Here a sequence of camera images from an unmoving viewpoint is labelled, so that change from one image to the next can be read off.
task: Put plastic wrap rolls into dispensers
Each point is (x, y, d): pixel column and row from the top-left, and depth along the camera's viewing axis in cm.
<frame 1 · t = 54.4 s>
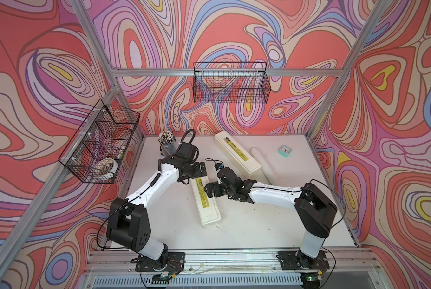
left hand: (199, 173, 86), fingers open
right hand: (213, 190, 87), fingers open
cream wrap dispenser with label: (206, 206, 82), point 9 cm above the table
cup of pencils: (167, 140, 96), point 19 cm above the table
small teal box: (285, 151, 111), point 3 cm above the table

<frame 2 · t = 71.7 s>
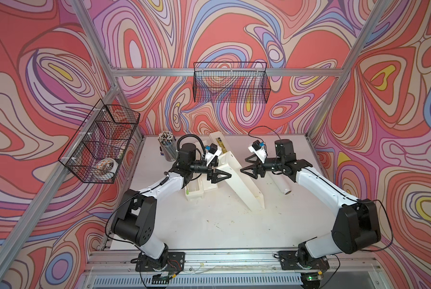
left hand: (230, 171, 75), fingers open
right hand: (245, 168, 80), fingers open
cream dispenser lid with label: (218, 138, 117), point 4 cm above the table
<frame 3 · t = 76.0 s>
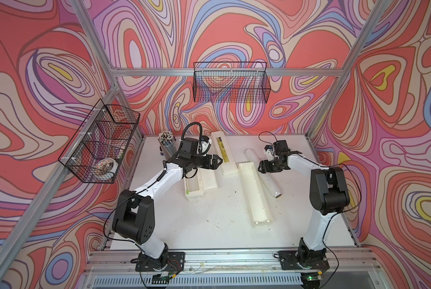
left hand: (217, 160, 85), fingers open
right hand: (265, 172, 99), fingers open
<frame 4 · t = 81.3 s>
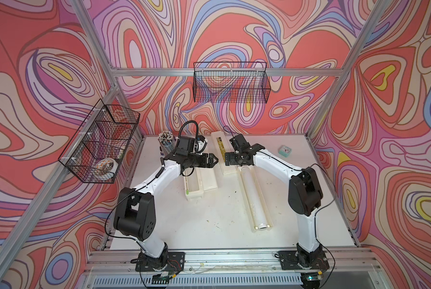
left hand: (213, 160, 87), fingers open
right hand: (235, 163, 95), fingers open
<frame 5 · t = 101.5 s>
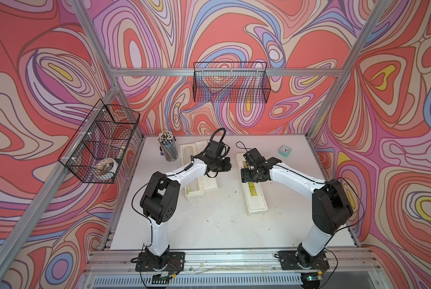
left hand: (233, 166, 92), fingers closed
right hand: (249, 181, 90), fingers open
